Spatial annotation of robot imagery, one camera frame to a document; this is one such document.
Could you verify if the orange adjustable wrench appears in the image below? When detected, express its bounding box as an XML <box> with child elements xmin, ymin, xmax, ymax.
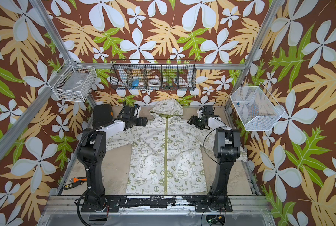
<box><xmin>70</xmin><ymin>177</ymin><xmax>87</xmax><ymax>183</ymax></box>

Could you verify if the white tape roll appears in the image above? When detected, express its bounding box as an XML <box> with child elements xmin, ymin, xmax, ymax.
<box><xmin>148</xmin><ymin>79</ymin><xmax>161</xmax><ymax>87</ymax></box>

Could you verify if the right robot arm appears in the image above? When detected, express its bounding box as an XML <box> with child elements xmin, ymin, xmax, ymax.
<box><xmin>192</xmin><ymin>117</ymin><xmax>241</xmax><ymax>213</ymax></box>

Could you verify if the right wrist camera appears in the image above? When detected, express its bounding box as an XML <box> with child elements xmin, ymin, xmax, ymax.
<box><xmin>203</xmin><ymin>105</ymin><xmax>215</xmax><ymax>115</ymax></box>

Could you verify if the white wire basket left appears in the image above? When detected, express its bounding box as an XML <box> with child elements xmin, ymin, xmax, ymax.
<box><xmin>50</xmin><ymin>64</ymin><xmax>97</xmax><ymax>103</ymax></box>

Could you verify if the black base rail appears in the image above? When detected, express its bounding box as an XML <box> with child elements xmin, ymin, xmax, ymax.
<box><xmin>81</xmin><ymin>194</ymin><xmax>233</xmax><ymax>213</ymax></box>

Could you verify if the white green printed jacket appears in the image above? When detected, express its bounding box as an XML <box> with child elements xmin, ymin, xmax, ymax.
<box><xmin>105</xmin><ymin>97</ymin><xmax>248</xmax><ymax>195</ymax></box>

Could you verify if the black plastic case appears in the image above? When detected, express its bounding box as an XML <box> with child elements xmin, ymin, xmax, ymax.
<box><xmin>92</xmin><ymin>104</ymin><xmax>114</xmax><ymax>128</ymax></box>

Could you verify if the white mesh basket right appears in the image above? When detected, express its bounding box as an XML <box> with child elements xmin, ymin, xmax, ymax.
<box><xmin>230</xmin><ymin>83</ymin><xmax>285</xmax><ymax>131</ymax></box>

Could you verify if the blue object in basket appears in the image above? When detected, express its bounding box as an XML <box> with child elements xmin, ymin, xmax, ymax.
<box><xmin>131</xmin><ymin>80</ymin><xmax>140</xmax><ymax>87</ymax></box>

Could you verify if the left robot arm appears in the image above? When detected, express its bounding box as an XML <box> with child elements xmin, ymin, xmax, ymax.
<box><xmin>76</xmin><ymin>104</ymin><xmax>147</xmax><ymax>212</ymax></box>

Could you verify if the black wire basket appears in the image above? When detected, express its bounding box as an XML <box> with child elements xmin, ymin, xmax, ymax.
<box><xmin>109</xmin><ymin>59</ymin><xmax>197</xmax><ymax>90</ymax></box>

